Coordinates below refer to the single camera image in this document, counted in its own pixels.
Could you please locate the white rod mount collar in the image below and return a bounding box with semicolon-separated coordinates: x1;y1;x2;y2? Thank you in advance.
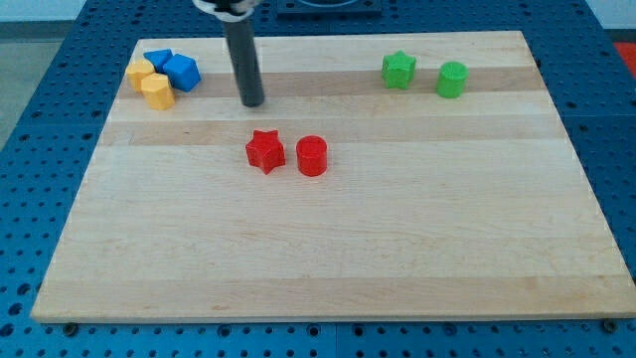
193;0;258;22

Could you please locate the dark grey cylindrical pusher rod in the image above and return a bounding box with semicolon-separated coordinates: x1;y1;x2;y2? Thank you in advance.
223;18;264;107

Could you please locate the red star block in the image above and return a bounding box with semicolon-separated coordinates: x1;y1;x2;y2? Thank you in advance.
245;129;286;175

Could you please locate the green star block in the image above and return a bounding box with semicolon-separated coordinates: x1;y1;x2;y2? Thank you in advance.
382;51;416;90

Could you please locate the blue cube block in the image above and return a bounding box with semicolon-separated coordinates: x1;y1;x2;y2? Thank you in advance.
163;54;201;92

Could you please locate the blue triangular block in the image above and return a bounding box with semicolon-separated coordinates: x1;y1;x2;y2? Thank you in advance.
143;49;173;74

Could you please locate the yellow hexagon block front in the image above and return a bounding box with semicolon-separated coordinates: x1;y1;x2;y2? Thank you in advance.
141;74;176;110

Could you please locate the yellow block rear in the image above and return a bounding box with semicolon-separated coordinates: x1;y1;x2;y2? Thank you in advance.
125;59;155;92

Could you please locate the red cylinder block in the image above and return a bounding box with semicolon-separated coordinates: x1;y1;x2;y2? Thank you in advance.
296;135;328;177

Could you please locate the light wooden board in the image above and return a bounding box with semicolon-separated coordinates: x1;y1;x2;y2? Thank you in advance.
32;31;635;324

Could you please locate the green cylinder block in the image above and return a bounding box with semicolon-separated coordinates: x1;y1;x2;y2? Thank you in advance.
436;62;469;98

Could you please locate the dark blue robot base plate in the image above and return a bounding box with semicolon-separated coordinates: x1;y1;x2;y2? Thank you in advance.
273;0;383;17

